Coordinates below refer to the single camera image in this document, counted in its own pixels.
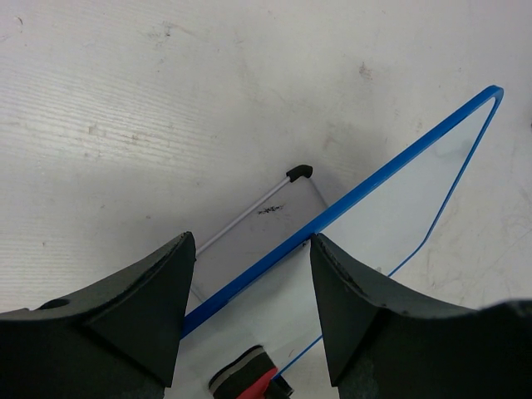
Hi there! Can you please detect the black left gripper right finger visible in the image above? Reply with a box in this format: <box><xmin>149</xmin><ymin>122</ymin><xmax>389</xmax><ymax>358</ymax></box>
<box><xmin>310</xmin><ymin>234</ymin><xmax>531</xmax><ymax>398</ymax></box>

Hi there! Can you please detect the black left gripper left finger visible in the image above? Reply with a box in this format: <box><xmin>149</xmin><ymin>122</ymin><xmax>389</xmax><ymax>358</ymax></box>
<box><xmin>1</xmin><ymin>232</ymin><xmax>195</xmax><ymax>398</ymax></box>

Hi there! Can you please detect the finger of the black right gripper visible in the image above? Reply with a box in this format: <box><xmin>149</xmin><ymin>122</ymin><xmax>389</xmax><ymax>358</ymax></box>
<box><xmin>264</xmin><ymin>376</ymin><xmax>293</xmax><ymax>399</ymax></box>

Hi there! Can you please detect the red whiteboard eraser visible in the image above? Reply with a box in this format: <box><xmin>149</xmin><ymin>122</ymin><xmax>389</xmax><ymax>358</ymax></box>
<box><xmin>208</xmin><ymin>345</ymin><xmax>278</xmax><ymax>399</ymax></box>

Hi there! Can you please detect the blue framed whiteboard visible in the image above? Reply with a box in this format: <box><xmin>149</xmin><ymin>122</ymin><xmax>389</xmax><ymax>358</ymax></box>
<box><xmin>165</xmin><ymin>86</ymin><xmax>504</xmax><ymax>398</ymax></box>

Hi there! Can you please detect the silver framed small whiteboard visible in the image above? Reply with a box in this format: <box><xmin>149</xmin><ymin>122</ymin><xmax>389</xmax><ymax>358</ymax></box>
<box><xmin>186</xmin><ymin>165</ymin><xmax>327</xmax><ymax>313</ymax></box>

